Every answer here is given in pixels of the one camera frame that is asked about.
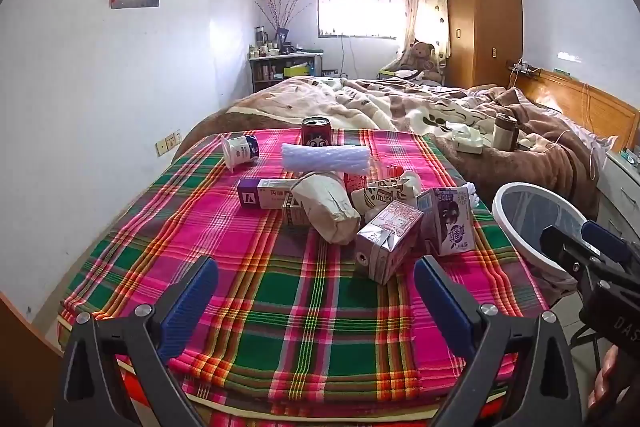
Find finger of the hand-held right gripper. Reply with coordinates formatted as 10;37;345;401
541;224;596;280
581;221;632;264

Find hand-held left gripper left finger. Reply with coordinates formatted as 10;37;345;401
55;257;221;427

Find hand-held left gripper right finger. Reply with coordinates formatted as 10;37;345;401
414;255;583;427

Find white round trash bin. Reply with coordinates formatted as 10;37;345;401
492;183;591;280

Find purple white drink carton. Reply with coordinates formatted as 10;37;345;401
417;186;476;256

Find pink milk carton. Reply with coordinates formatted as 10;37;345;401
356;201;425;285

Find small white foam net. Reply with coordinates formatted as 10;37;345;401
465;182;488;208

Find brown white patterned carton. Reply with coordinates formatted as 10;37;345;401
350;177;423;210

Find purple white medicine box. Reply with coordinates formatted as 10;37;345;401
236;178;301;210

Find small brown printed carton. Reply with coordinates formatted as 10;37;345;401
281;197;313;228

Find clear plastic bottle red cap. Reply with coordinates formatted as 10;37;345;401
342;162;406;192

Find brown paper bag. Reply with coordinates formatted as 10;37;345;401
291;172;362;243

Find white yogurt cup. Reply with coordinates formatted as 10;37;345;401
221;134;260;170

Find long white foam net sleeve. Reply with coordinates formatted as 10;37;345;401
281;143;371;172

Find red drink can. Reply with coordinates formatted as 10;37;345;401
301;117;332;150

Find person's right hand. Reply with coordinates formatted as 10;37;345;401
587;347;640;413

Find white nightstand with drawers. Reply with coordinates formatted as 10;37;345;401
597;147;640;233

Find pink green plaid cloth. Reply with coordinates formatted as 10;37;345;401
57;127;551;410

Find beige thermos flask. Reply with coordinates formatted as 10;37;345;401
492;114;518;152

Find wooden bed headboard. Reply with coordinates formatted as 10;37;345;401
515;69;640;152

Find white tissue pack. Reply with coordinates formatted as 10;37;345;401
450;124;483;155

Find wooden board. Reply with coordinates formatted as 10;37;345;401
0;292;63;427

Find power strip with plugs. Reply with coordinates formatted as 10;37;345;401
507;59;543;78

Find brown patterned blanket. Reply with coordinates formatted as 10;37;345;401
172;76;613;218

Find small cluttered shelf unit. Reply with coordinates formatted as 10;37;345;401
249;52;323;95

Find brown teddy bear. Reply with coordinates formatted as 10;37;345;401
397;41;443;82

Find wooden wardrobe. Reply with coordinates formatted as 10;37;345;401
445;0;523;90

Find bright window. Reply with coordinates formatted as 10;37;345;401
317;0;406;40

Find dried flower branches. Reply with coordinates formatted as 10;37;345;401
255;0;313;30

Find white charging cable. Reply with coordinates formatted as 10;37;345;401
530;129;601;154

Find beige wall socket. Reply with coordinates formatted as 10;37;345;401
156;132;182;158

